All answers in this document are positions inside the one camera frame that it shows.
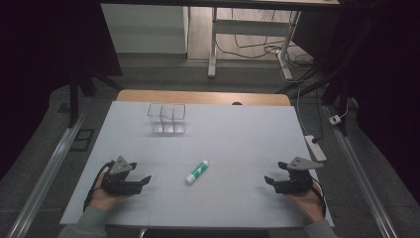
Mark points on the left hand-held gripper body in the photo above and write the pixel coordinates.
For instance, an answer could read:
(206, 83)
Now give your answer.
(115, 183)

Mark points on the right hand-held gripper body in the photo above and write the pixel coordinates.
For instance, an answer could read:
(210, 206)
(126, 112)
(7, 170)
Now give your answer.
(295, 183)

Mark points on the white and green glue stick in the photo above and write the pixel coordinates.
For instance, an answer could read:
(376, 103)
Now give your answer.
(197, 172)

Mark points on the clear plastic compartment organizer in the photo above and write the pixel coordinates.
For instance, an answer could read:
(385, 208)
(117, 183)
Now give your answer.
(166, 119)

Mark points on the person's left hand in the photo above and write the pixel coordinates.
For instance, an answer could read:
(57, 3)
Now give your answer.
(102, 198)

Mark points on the person's right hand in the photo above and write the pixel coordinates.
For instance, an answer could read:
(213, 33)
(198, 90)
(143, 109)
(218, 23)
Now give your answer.
(307, 203)

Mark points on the white power strip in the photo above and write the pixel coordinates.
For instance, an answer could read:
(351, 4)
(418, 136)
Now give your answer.
(315, 147)

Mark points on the white table cover sheet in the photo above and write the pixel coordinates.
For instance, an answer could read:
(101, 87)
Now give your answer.
(224, 139)

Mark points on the small white plug adapter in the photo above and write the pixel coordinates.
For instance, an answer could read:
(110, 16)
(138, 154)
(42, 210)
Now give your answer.
(335, 119)

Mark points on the black metal stand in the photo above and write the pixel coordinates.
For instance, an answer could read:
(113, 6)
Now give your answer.
(79, 86)

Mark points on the black curtain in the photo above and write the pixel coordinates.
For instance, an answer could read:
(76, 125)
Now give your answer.
(39, 66)
(383, 82)

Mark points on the white cabinet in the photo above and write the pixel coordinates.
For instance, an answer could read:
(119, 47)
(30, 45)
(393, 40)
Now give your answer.
(145, 29)

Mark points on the black floor frame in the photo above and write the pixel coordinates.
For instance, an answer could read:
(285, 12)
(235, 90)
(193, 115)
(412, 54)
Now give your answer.
(82, 140)

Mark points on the aluminium floor rail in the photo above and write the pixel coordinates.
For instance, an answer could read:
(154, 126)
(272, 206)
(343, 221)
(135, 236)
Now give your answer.
(360, 178)
(43, 178)

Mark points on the white desk frame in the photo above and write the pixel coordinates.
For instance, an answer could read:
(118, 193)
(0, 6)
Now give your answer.
(251, 28)

